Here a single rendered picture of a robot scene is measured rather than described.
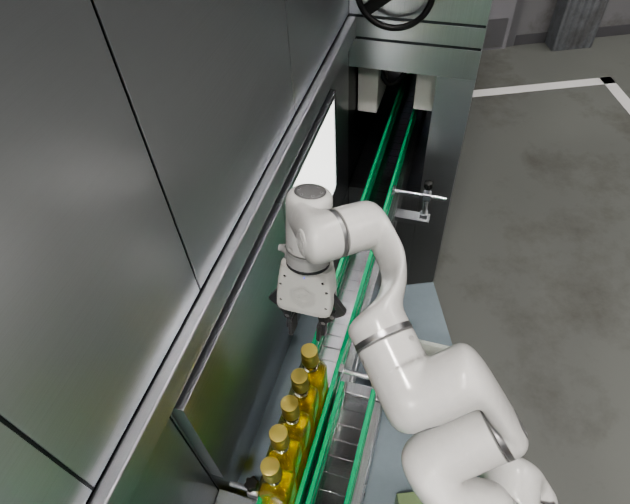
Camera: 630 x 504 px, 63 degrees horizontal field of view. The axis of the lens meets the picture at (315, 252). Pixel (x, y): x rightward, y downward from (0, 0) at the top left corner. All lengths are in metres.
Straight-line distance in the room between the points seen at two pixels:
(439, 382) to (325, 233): 0.25
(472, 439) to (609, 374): 1.86
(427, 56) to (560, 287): 1.53
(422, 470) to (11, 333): 0.53
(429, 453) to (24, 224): 0.57
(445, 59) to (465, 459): 1.14
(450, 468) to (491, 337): 1.76
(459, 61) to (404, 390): 1.11
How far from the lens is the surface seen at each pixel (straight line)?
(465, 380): 0.67
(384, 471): 1.39
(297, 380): 1.02
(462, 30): 1.55
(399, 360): 0.68
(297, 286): 0.88
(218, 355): 0.93
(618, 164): 3.56
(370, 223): 0.75
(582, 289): 2.80
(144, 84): 0.65
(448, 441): 0.76
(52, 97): 0.54
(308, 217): 0.74
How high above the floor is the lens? 2.08
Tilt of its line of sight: 50 degrees down
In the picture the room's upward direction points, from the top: 4 degrees counter-clockwise
